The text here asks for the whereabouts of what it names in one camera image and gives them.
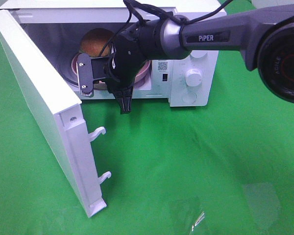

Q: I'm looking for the white microwave oven body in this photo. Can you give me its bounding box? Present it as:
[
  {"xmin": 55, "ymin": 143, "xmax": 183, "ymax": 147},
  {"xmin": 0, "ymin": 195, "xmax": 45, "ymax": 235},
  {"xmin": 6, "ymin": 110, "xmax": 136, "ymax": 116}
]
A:
[{"xmin": 0, "ymin": 0, "xmax": 218, "ymax": 107}]

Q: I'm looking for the round white door button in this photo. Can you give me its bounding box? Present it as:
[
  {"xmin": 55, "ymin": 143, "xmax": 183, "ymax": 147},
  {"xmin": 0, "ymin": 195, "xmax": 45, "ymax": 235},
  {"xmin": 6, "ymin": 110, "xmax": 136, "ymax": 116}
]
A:
[{"xmin": 182, "ymin": 92, "xmax": 197, "ymax": 104}]

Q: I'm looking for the pink round plate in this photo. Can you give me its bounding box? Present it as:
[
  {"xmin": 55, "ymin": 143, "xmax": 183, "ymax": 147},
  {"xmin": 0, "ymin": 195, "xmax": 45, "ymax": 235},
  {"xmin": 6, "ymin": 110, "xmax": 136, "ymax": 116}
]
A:
[{"xmin": 69, "ymin": 52, "xmax": 151, "ymax": 90}]

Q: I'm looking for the black camera cable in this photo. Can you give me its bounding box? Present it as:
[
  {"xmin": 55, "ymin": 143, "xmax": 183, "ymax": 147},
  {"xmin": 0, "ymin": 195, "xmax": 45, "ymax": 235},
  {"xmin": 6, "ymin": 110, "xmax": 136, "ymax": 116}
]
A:
[{"xmin": 98, "ymin": 0, "xmax": 233, "ymax": 58}]

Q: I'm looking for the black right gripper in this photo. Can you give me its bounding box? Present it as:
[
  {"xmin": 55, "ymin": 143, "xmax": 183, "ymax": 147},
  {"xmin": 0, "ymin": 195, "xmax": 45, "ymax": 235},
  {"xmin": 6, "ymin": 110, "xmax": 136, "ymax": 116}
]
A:
[{"xmin": 91, "ymin": 46, "xmax": 137, "ymax": 114}]

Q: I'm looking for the white microwave door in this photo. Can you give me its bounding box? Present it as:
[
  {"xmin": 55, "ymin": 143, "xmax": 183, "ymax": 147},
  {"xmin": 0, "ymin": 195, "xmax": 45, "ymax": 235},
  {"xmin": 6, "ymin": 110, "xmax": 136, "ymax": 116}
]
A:
[{"xmin": 0, "ymin": 10, "xmax": 111, "ymax": 217}]

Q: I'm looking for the burger with lettuce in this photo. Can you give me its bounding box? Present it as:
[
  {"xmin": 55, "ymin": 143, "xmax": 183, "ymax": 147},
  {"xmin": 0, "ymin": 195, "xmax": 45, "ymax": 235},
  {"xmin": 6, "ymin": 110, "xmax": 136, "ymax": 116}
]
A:
[{"xmin": 79, "ymin": 28, "xmax": 114, "ymax": 57}]

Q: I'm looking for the white microwave knob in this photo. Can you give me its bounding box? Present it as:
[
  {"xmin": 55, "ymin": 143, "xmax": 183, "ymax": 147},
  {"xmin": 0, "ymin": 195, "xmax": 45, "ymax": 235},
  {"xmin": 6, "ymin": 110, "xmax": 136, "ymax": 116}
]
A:
[
  {"xmin": 185, "ymin": 69, "xmax": 202, "ymax": 87},
  {"xmin": 190, "ymin": 50, "xmax": 208, "ymax": 59}
]

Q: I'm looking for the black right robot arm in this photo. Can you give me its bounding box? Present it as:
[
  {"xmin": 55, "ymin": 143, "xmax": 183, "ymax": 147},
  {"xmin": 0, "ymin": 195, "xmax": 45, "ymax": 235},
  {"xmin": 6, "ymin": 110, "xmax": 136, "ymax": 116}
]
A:
[{"xmin": 90, "ymin": 0, "xmax": 294, "ymax": 114}]

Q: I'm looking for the green table mat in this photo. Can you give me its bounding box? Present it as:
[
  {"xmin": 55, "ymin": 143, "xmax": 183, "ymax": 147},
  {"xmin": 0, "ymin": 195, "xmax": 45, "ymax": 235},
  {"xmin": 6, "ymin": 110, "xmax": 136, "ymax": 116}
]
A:
[{"xmin": 0, "ymin": 0, "xmax": 294, "ymax": 235}]

